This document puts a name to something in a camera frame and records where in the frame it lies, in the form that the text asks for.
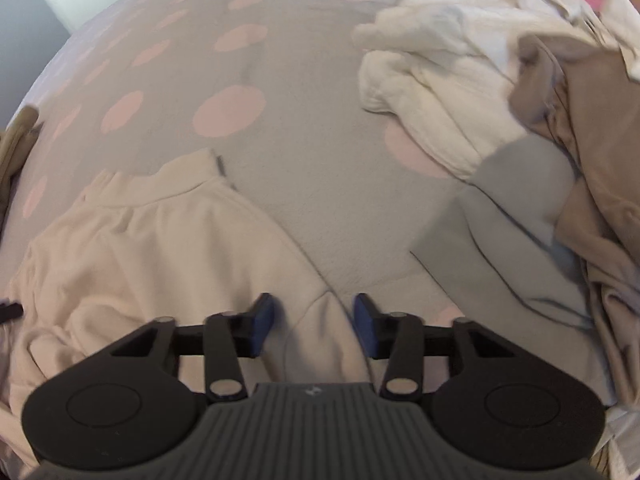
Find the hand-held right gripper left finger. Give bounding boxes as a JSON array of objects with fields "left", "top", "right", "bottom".
[{"left": 110, "top": 293, "right": 275, "bottom": 402}]

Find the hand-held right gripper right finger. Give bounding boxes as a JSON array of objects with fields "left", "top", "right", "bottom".
[{"left": 352, "top": 294, "right": 508, "bottom": 402}]

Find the cream garment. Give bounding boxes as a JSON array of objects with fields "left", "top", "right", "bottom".
[{"left": 0, "top": 148, "right": 373, "bottom": 480}]

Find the grey pink-dotted bedspread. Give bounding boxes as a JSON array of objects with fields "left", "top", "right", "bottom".
[{"left": 0, "top": 0, "right": 616, "bottom": 411}]

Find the tan folded garment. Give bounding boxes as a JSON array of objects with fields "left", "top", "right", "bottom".
[{"left": 0, "top": 105, "right": 42, "bottom": 221}]

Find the grey garment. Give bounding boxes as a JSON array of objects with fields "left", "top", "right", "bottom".
[{"left": 410, "top": 135, "right": 621, "bottom": 407}]

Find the white fluffy garment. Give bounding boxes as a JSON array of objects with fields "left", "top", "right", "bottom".
[{"left": 352, "top": 0, "right": 551, "bottom": 182}]

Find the beige garment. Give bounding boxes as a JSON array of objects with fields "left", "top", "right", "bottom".
[{"left": 507, "top": 34, "right": 640, "bottom": 411}]

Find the white crumpled garment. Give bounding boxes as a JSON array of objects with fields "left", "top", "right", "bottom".
[{"left": 517, "top": 0, "right": 640, "bottom": 83}]

